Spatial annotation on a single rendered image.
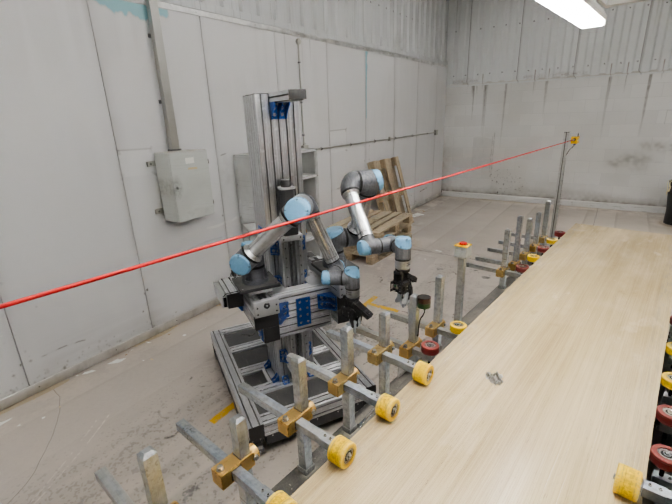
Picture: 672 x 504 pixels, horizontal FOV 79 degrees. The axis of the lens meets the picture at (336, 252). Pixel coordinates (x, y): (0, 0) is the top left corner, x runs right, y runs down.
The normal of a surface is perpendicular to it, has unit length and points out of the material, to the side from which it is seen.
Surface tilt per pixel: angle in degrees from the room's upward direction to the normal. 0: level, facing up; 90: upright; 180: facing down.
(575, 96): 90
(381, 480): 0
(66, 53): 90
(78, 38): 90
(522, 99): 90
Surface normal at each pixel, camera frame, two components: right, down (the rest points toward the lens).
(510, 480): -0.04, -0.95
